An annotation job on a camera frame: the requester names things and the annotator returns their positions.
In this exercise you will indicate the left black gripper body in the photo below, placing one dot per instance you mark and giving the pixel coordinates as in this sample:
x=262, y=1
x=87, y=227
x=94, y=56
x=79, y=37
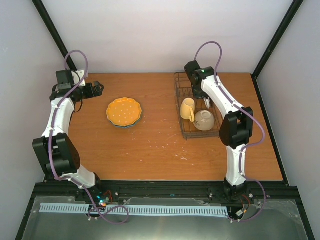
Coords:
x=86, y=94

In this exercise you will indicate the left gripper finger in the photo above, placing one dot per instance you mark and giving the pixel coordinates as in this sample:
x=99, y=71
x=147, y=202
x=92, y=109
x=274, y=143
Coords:
x=98, y=85
x=98, y=92

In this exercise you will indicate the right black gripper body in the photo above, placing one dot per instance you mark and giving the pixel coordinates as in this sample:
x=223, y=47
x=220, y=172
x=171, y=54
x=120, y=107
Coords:
x=198, y=93

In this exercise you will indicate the yellow ceramic mug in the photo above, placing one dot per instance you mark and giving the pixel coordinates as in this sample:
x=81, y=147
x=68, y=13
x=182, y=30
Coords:
x=187, y=109

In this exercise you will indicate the dark wire dish rack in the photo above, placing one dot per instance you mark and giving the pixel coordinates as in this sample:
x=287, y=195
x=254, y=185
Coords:
x=183, y=90

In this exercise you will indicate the white floral bowl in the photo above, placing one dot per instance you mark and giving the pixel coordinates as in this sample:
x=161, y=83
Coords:
x=204, y=120

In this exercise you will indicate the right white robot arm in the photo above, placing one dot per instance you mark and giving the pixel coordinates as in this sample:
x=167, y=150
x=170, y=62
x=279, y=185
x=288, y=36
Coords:
x=235, y=130

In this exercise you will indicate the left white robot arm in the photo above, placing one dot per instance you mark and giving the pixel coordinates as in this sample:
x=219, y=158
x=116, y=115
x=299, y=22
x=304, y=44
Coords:
x=57, y=155

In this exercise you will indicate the yellow dotted scalloped plate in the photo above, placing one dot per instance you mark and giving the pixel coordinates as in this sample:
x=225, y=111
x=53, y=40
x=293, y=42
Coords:
x=121, y=106

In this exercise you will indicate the teal scalloped plate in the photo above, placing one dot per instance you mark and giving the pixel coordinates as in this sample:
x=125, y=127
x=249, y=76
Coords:
x=127, y=121

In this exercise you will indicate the left controller board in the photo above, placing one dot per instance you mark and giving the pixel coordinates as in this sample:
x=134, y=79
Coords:
x=105, y=198

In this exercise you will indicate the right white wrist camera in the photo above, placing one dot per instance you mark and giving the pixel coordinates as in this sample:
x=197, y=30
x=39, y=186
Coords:
x=207, y=102

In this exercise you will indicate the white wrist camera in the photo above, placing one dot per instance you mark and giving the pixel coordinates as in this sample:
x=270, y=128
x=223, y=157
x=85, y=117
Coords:
x=207, y=102
x=78, y=75

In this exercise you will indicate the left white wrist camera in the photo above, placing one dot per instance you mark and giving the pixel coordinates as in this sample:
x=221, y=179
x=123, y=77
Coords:
x=78, y=75

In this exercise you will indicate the left black frame post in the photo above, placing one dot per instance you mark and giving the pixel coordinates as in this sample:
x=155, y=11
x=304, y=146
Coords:
x=48, y=22

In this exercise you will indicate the black frame post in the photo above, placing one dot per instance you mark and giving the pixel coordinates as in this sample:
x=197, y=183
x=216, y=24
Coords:
x=48, y=22
x=283, y=26

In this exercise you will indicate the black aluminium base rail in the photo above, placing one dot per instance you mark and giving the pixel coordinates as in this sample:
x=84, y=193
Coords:
x=207, y=191

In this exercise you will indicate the light blue cable duct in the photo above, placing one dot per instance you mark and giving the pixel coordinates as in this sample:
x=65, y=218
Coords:
x=137, y=210

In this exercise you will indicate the right black frame post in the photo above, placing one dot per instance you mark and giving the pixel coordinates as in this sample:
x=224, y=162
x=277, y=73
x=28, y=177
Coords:
x=283, y=26

